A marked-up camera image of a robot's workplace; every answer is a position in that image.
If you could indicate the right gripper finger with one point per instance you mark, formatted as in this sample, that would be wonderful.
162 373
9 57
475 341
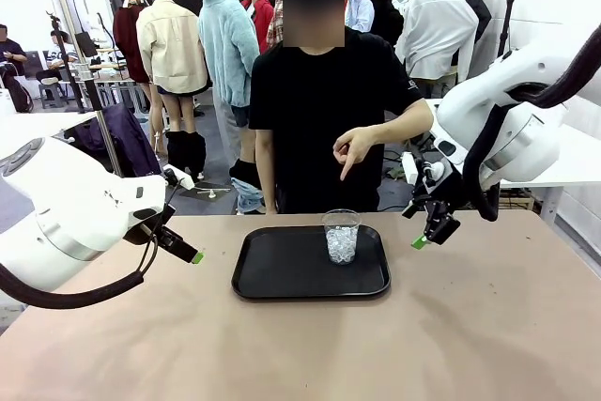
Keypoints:
441 225
413 209

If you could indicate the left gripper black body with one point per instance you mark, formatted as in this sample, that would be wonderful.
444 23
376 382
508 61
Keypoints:
157 234

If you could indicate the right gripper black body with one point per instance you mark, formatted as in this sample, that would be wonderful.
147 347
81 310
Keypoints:
441 185

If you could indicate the person's left forearm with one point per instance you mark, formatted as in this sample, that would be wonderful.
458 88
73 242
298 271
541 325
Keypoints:
404 121

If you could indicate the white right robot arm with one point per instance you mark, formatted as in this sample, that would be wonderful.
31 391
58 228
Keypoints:
521 91

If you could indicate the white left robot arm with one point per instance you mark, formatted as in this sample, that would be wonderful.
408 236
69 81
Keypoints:
70 204

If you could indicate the person's right forearm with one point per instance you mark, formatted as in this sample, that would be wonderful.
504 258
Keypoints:
266 171

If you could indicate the clear plastic cup with ice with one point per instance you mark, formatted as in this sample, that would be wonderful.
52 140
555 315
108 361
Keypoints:
341 241

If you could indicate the person's left hand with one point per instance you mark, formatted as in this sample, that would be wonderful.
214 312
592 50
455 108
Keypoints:
359 145

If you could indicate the white power strip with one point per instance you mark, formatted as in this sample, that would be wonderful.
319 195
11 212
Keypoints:
409 168

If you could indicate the wooden pallet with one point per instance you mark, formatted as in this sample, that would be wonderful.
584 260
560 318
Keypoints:
516 198

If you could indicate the person in jeans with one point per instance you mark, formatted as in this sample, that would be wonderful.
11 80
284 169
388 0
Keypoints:
246 194

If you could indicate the black trousers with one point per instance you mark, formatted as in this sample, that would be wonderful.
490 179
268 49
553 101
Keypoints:
185 152

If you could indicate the black plastic tray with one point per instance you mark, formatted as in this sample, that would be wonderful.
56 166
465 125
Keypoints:
282 265

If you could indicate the dark purple cloth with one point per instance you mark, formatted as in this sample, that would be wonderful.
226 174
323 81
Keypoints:
127 143

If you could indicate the person in black t-shirt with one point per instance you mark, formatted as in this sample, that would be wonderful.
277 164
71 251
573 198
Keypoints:
319 105

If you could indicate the mannequin in white shirt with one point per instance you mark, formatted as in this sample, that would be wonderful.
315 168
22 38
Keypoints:
436 30

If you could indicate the black tripod stand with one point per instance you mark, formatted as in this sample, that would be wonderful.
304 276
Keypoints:
506 20

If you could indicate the mannequin in black jacket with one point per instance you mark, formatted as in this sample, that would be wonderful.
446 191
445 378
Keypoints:
387 16

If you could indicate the mannequin in cream jacket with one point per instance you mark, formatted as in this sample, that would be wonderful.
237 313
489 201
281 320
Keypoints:
171 49

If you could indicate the mannequin in dark red sweater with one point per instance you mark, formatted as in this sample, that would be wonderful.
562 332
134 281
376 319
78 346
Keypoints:
129 39

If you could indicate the seated person in striped shirt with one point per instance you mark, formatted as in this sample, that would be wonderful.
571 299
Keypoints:
58 60

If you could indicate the mannequin in light blue fleece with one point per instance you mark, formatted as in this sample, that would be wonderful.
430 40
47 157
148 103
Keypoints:
225 44

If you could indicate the black tripod with monitor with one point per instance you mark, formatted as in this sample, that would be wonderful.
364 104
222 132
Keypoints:
87 44

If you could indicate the silver metal pole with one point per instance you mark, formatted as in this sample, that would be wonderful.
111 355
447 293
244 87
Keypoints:
82 44

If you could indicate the seated person in dark shirt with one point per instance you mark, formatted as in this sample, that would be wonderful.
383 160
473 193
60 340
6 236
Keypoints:
11 51

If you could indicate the mannequin in red jacket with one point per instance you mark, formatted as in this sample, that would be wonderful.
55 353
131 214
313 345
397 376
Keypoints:
263 16

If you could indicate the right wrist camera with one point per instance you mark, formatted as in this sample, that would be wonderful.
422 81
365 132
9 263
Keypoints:
434 171

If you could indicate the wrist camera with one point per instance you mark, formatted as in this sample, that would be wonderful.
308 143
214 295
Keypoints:
434 171
178 180

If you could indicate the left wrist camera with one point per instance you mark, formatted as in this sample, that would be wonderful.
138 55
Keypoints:
178 180

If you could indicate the mannequin base plate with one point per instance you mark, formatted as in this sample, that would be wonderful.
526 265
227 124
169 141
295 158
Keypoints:
206 192

